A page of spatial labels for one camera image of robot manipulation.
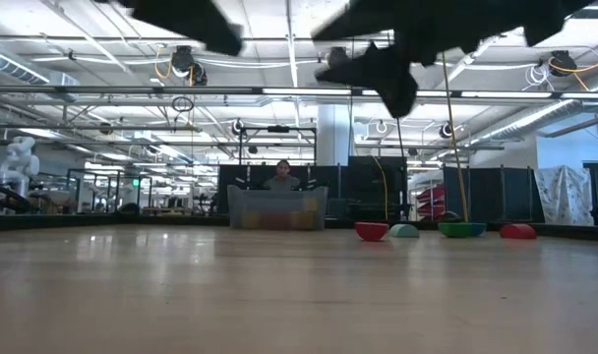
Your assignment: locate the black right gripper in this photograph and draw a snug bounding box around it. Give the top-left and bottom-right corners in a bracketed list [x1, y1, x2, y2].
[311, 0, 595, 119]

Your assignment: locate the red wooden half-cylinder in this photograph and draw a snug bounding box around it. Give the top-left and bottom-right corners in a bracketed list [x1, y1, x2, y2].
[353, 221, 390, 243]
[499, 223, 538, 241]

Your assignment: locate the light teal wooden half-cylinder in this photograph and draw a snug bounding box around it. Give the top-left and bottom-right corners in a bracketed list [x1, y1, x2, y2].
[389, 223, 421, 239]

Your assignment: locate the white building column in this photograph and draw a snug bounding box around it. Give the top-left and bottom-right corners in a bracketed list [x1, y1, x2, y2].
[317, 103, 355, 166]

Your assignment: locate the red shelf rack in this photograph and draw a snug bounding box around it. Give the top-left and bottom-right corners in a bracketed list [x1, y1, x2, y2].
[415, 182, 448, 217]

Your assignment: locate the person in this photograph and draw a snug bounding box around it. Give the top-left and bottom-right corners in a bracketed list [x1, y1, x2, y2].
[263, 158, 303, 192]

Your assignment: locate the grey translucent plastic bin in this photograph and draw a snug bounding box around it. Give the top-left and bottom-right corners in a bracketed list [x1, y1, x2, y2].
[226, 184, 329, 231]

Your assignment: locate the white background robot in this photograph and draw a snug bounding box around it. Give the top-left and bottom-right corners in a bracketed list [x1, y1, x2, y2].
[0, 136, 41, 199]

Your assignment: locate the white patterned cloth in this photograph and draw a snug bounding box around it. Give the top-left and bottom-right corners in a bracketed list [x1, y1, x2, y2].
[533, 165, 594, 226]

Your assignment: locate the black ceiling cable reel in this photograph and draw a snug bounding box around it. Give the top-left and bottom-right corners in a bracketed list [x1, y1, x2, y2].
[548, 49, 579, 79]
[326, 48, 352, 75]
[170, 45, 209, 87]

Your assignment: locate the yellow hanging cable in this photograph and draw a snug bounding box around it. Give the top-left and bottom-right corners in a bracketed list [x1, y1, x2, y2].
[441, 51, 470, 223]

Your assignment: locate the black gantry frame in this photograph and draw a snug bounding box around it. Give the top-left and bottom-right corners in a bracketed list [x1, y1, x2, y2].
[238, 125, 318, 166]

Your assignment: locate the black table frame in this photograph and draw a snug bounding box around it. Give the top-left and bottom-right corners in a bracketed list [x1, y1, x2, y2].
[0, 211, 598, 242]

